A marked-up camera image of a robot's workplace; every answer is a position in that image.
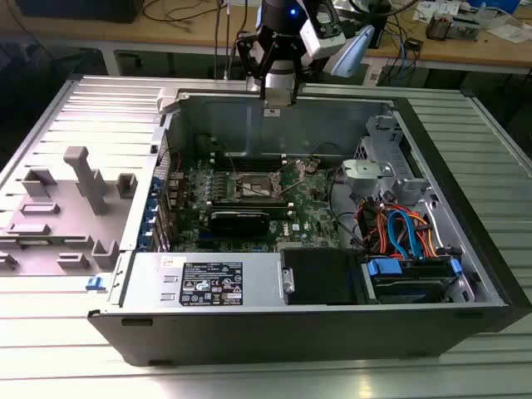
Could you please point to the printed paper sheets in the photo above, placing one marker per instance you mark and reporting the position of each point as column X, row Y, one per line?
column 436, row 8

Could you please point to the thin metal locking lever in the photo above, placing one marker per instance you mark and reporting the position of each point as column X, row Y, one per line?
column 292, row 188
column 232, row 160

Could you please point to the black RAM slot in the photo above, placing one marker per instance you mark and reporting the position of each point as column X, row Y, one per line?
column 253, row 168
column 253, row 164
column 253, row 155
column 253, row 159

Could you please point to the blue plastic clip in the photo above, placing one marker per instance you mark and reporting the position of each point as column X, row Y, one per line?
column 95, row 284

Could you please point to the coin cell battery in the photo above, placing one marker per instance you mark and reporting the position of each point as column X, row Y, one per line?
column 311, row 167

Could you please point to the silver CPU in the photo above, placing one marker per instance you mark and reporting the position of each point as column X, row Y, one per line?
column 277, row 99

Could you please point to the large black box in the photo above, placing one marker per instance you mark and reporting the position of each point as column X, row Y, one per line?
column 83, row 10

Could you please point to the wooden desk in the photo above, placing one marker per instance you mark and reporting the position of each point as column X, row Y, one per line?
column 457, row 52

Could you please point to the black plastic shroud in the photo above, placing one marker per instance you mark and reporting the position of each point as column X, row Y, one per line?
column 320, row 276

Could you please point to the grey parts rack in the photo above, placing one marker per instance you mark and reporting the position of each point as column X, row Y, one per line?
column 62, row 224

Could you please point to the grey metal bracket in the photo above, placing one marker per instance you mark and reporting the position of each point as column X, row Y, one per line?
column 365, row 176

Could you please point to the black open PC case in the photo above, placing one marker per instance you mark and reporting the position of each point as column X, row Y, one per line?
column 266, row 336

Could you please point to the CPU socket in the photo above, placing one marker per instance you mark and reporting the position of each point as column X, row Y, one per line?
column 253, row 183

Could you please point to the grey electronics box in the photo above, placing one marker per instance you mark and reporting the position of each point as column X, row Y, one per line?
column 465, row 29

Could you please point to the silver metal drive cage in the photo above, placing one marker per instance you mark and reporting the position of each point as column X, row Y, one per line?
column 382, row 129

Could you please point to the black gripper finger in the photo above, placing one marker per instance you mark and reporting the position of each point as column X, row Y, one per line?
column 298, row 62
column 251, row 62

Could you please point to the small black adapter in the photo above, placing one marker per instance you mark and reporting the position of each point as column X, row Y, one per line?
column 413, row 44

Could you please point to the green motherboard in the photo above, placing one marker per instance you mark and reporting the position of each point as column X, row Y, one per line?
column 316, row 203

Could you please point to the blue card retainer clip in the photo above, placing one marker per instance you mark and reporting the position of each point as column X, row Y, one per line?
column 156, row 185
column 151, row 207
column 146, row 225
column 144, row 242

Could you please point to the hard disk in blue carrier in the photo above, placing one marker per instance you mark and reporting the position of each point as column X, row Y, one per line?
column 399, row 287

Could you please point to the black RAM stick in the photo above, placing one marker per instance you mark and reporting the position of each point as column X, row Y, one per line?
column 249, row 203

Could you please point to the black graphics card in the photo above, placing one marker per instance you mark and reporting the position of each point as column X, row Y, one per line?
column 239, row 224

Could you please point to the copper coil device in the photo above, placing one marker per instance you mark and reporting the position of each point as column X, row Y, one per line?
column 438, row 27

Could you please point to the tall black device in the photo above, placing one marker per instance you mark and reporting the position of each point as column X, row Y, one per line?
column 381, row 25

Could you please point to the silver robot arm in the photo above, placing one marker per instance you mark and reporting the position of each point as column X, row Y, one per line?
column 353, row 52

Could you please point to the white paper sheet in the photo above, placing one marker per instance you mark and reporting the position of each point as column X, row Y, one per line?
column 511, row 33

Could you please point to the silver power supply with label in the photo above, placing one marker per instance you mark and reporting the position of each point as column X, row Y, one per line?
column 257, row 282

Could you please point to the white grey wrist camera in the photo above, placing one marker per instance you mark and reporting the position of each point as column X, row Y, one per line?
column 322, row 37

